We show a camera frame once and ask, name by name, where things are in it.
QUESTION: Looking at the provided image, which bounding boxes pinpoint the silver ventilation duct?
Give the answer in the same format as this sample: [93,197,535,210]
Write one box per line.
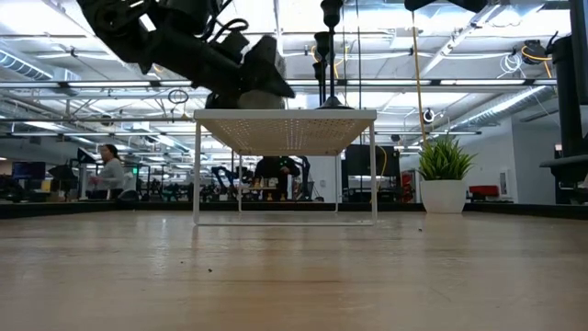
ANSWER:
[452,85,558,131]
[0,48,82,84]

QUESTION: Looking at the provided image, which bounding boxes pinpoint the white perforated metal shelf riser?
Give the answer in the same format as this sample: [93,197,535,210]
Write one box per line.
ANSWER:
[191,108,379,227]

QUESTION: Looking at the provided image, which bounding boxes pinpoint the green plant in white pot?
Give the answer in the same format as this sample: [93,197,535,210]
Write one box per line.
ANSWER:
[416,134,479,215]

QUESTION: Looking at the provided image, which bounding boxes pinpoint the black aluminium table frame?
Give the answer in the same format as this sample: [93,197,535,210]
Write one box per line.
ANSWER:
[0,200,588,221]

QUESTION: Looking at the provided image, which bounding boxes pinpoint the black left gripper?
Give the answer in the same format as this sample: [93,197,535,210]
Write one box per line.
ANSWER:
[183,31,296,110]

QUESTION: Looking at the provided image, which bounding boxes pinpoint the red box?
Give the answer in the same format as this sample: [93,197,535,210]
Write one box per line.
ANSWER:
[468,184,501,200]

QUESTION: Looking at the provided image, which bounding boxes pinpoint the glass candle jar brown label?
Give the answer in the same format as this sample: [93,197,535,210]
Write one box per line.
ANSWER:
[237,89,287,110]

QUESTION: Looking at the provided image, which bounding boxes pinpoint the hanging black cable ring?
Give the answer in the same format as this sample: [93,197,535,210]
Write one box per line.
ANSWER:
[167,87,190,121]

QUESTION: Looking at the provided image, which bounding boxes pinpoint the grey computer desk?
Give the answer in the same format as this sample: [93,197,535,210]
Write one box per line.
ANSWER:
[538,154,588,206]

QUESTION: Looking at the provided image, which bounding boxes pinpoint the person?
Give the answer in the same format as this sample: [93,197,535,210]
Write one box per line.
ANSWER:
[88,143,129,202]
[254,155,302,202]

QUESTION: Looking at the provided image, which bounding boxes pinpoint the black background screen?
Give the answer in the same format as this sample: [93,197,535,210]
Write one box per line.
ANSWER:
[344,143,401,179]

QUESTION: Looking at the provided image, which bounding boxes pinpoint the monitor with black stand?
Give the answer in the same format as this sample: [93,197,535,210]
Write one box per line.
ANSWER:
[549,0,588,158]

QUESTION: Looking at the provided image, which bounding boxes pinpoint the yellow extension cable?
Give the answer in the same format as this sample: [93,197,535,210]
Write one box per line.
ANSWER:
[411,11,429,148]

